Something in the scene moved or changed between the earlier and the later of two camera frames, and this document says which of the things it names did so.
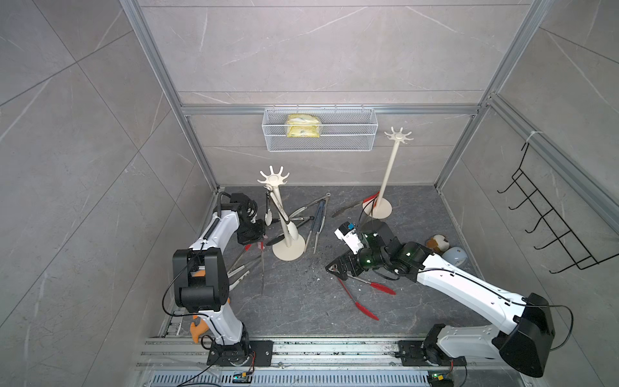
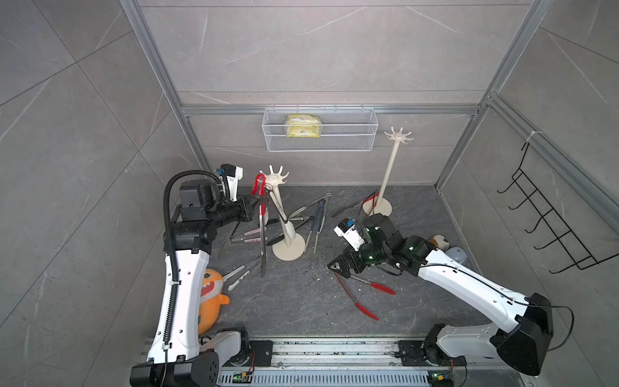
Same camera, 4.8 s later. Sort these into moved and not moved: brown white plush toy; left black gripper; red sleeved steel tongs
Moved: red sleeved steel tongs; left black gripper
Not moved: brown white plush toy
